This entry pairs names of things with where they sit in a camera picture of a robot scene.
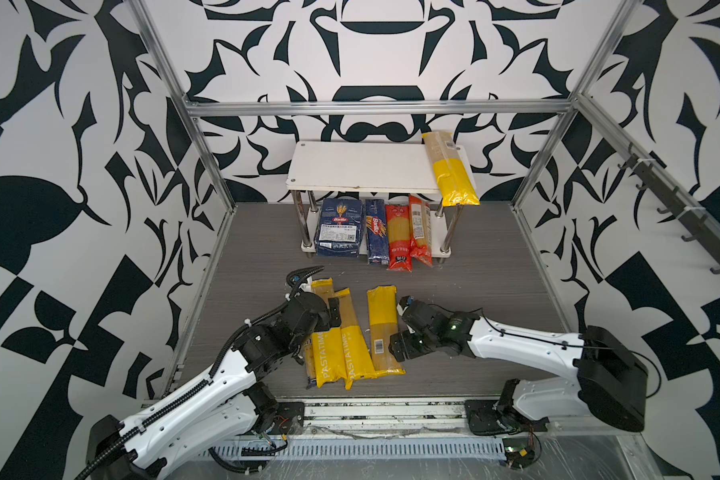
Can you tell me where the yellow spaghetti bag narrow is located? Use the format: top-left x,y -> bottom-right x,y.
367,286 -> 405,377

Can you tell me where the dark blue Barilla pasta bag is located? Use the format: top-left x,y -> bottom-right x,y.
314,198 -> 364,257

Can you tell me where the red spaghetti bag labelled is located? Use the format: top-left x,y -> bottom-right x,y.
409,196 -> 433,267

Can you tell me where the blue Barilla spaghetti box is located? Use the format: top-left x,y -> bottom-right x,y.
364,199 -> 390,266

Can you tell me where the yellow Pastatime bag barcode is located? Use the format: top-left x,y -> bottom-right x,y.
422,131 -> 480,207

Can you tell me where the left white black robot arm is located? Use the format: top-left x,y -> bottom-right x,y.
77,291 -> 341,479

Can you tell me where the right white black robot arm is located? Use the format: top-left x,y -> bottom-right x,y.
389,296 -> 649,436

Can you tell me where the white two-tier metal shelf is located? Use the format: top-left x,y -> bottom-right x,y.
285,141 -> 463,262

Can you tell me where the dark spaghetti pack far left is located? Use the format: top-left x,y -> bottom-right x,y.
302,339 -> 317,389

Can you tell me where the yellow Pastatime bag left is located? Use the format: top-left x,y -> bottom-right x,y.
311,279 -> 347,388

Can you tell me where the yellow pastatime bag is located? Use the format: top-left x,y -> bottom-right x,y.
335,288 -> 377,390
311,279 -> 347,388

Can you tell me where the yellow Pastatime bag middle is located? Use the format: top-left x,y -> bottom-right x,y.
335,288 -> 377,390

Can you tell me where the small circuit board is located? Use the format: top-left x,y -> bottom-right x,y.
502,433 -> 539,470

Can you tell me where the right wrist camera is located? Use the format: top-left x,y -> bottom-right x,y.
397,296 -> 413,316

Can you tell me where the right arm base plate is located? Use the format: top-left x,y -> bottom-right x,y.
464,400 -> 549,436

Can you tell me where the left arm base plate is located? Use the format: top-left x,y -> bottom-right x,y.
266,401 -> 305,436

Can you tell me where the white slotted cable duct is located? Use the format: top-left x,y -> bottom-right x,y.
214,437 -> 506,461

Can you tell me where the dark wall hook rack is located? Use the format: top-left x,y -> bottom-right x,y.
619,142 -> 720,275

